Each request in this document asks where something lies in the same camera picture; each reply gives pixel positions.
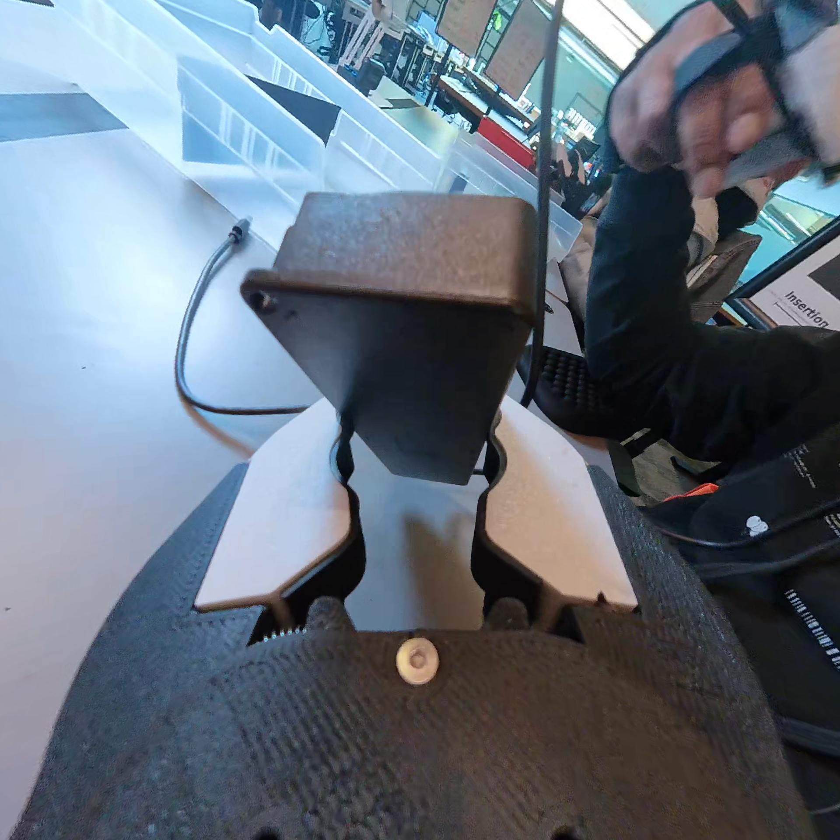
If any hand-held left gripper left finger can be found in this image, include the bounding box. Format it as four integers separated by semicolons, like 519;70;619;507
194;400;366;627

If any person's black jacket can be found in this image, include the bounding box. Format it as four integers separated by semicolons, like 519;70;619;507
656;322;840;473

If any black mesh pad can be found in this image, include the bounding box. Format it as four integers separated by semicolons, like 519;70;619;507
521;346;634;437

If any red black USB cable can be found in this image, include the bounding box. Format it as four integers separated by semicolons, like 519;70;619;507
520;0;567;408

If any black hub cable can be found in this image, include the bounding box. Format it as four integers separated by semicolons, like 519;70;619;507
175;217;316;417

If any red plastic bin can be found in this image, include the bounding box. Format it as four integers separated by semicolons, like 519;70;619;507
476;117;536;168

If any printed display board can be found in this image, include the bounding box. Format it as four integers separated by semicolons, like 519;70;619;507
484;0;553;101
436;0;500;59

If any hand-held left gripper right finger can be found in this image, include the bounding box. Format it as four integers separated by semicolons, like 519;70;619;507
472;407;639;629

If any person's right hand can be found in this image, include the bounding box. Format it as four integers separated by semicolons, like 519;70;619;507
605;0;840;199

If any black multi-port USB hub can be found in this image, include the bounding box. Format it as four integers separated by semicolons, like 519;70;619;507
239;192;540;487

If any white printed sign board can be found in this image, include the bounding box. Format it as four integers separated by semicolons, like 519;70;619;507
725;217;840;330

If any black bin divider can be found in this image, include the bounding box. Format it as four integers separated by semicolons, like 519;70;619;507
246;75;342;147

